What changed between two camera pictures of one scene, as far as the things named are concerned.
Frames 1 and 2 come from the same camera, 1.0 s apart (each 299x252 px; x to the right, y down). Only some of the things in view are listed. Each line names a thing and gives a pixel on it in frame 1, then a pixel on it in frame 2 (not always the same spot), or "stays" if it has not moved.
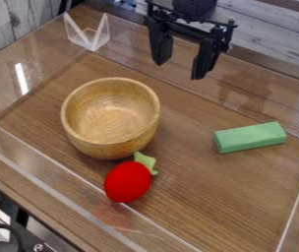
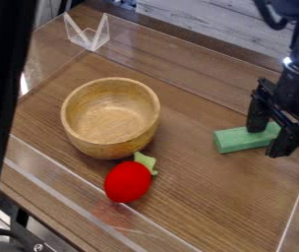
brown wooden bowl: x=111 y=116 stays
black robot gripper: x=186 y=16 to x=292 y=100
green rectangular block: x=250 y=137 stays
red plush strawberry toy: x=129 y=178 stays
